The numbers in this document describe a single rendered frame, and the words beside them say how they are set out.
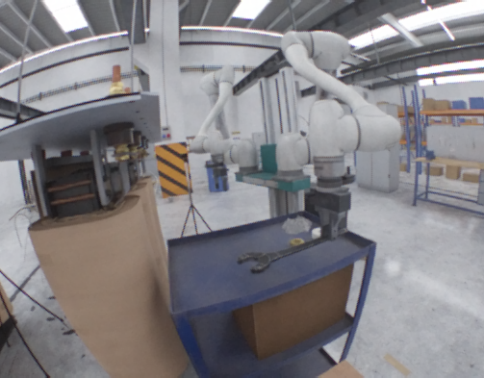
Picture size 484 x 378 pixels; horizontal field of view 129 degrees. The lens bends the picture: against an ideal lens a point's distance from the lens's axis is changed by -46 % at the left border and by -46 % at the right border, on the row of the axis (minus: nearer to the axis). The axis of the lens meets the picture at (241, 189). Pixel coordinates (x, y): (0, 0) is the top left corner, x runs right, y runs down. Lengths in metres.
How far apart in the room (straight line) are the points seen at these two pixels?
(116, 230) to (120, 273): 0.15
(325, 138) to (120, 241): 0.67
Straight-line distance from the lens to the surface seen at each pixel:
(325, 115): 0.57
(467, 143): 4.65
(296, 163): 1.23
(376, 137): 0.61
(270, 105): 1.66
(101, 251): 0.73
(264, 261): 0.55
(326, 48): 1.02
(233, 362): 0.87
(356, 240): 0.80
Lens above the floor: 1.24
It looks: 12 degrees down
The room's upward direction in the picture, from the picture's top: 6 degrees counter-clockwise
